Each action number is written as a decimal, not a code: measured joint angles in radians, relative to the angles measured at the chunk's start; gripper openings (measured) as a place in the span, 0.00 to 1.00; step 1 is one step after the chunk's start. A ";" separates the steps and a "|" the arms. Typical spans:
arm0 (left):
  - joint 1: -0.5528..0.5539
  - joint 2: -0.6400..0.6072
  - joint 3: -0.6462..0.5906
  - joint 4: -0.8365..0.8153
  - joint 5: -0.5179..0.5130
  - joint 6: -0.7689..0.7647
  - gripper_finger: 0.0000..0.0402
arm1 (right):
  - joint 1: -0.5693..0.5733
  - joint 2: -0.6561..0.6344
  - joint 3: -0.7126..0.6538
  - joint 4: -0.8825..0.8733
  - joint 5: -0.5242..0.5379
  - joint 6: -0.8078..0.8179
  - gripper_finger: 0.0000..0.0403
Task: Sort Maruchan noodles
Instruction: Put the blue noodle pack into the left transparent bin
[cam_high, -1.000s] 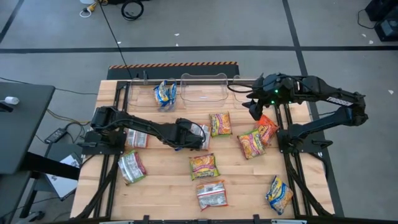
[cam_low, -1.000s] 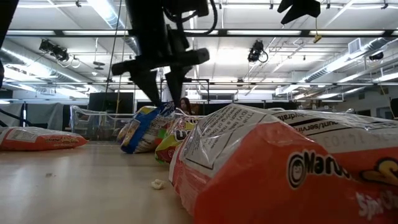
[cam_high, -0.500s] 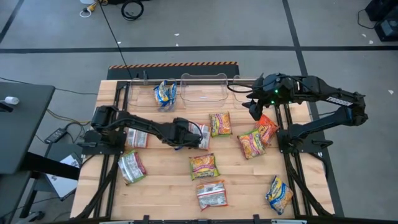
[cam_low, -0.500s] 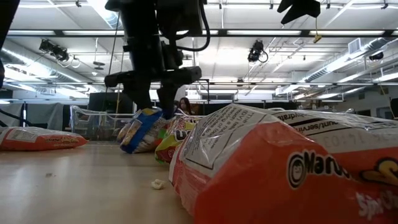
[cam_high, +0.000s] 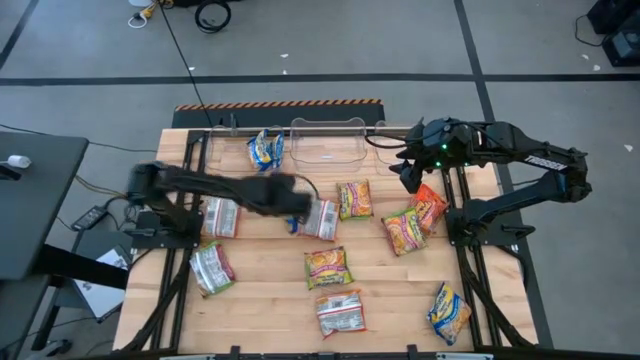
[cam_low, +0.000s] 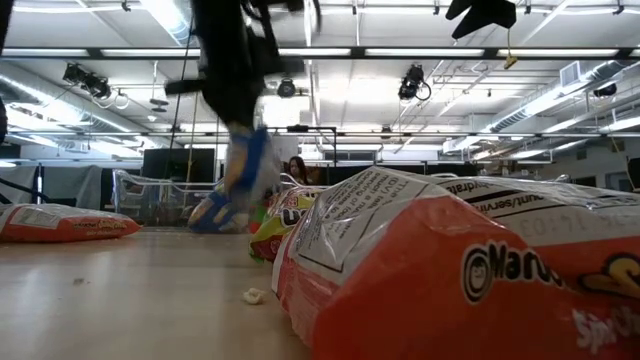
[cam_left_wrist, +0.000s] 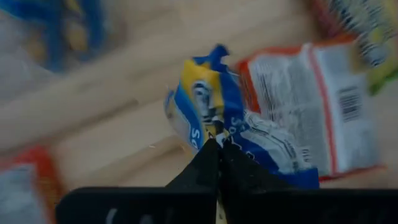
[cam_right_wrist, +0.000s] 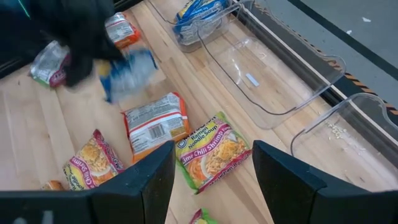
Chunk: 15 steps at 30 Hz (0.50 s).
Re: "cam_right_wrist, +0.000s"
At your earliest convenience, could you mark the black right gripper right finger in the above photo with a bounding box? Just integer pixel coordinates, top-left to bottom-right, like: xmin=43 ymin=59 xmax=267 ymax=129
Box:
xmin=252 ymin=139 xmax=398 ymax=224

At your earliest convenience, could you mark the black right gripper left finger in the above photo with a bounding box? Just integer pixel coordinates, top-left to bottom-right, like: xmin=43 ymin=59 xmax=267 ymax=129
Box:
xmin=0 ymin=140 xmax=177 ymax=224

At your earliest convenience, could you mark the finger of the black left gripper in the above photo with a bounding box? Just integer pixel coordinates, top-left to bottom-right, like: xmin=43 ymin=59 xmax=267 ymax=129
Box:
xmin=63 ymin=55 xmax=95 ymax=88
xmin=97 ymin=39 xmax=124 ymax=62

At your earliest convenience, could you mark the orange Maruchan ramen pack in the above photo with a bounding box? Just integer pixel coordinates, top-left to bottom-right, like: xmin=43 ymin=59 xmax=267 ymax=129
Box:
xmin=104 ymin=11 xmax=141 ymax=50
xmin=41 ymin=180 xmax=65 ymax=192
xmin=121 ymin=91 xmax=191 ymax=163

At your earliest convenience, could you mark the lime chili shrimp ramen pack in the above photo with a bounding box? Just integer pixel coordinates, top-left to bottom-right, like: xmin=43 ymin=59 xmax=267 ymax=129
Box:
xmin=29 ymin=40 xmax=72 ymax=88
xmin=189 ymin=208 xmax=219 ymax=224
xmin=63 ymin=129 xmax=126 ymax=191
xmin=175 ymin=111 xmax=252 ymax=195

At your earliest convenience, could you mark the blue Maruchan ramen pack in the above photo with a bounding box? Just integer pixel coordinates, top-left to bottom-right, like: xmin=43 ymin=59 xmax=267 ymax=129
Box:
xmin=172 ymin=14 xmax=228 ymax=46
xmin=98 ymin=48 xmax=159 ymax=104
xmin=175 ymin=0 xmax=231 ymax=24

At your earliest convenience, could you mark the clear plastic bin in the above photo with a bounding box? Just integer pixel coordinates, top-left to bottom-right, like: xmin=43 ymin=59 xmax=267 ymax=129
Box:
xmin=197 ymin=4 xmax=347 ymax=131
xmin=146 ymin=0 xmax=243 ymax=53
xmin=290 ymin=92 xmax=398 ymax=193

